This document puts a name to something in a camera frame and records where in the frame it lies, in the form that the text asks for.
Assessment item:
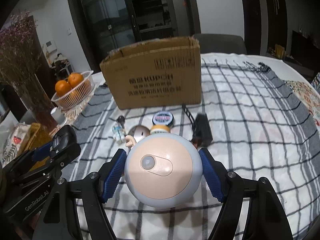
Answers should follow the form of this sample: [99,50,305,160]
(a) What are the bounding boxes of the small astronaut figure keychain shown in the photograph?
[112,115,126,145]

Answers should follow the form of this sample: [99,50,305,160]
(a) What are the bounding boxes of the silver oval metal case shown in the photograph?
[128,125,150,142]

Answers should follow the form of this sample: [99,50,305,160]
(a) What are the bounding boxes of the black rectangular device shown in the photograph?
[191,113,213,148]

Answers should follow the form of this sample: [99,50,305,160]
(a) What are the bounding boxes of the round white pink night light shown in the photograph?
[124,133,203,209]

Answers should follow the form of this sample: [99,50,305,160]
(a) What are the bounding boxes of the round green white balm tin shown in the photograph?
[152,111,175,127]

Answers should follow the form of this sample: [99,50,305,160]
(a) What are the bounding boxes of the black round remote keyfob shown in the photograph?
[50,125,81,159]

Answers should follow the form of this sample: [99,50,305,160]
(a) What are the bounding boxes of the white jar yellow lid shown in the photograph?
[150,125,170,134]

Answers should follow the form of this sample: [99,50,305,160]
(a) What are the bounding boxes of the wicker tissue box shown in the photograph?
[14,122,52,160]

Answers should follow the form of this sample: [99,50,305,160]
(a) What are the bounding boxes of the small white cylinder speaker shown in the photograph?
[50,107,67,126]

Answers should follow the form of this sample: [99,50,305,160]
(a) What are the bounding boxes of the glass vase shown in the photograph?
[17,74,57,133]

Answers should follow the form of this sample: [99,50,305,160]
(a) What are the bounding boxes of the white fruit basket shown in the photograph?
[51,70,95,110]

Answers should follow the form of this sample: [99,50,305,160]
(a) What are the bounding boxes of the orange fruit front left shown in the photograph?
[55,80,72,97]

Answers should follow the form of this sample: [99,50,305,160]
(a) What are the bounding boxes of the orange fruit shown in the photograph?
[67,72,84,88]
[55,80,72,97]

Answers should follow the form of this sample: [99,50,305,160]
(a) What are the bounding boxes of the orange fruit right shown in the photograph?
[67,72,84,88]

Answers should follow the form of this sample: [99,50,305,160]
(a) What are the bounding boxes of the dried purple flowers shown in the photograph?
[1,11,40,88]

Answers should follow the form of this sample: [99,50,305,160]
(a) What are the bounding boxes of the checkered grey white cloth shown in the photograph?
[62,57,319,239]

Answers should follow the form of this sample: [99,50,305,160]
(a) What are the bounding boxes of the patterned floral table mat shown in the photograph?
[285,81,320,130]

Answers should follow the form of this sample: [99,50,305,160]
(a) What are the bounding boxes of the brown cardboard box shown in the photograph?
[100,37,201,109]

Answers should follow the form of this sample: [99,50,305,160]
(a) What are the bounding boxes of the grey chair right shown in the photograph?
[193,34,247,55]

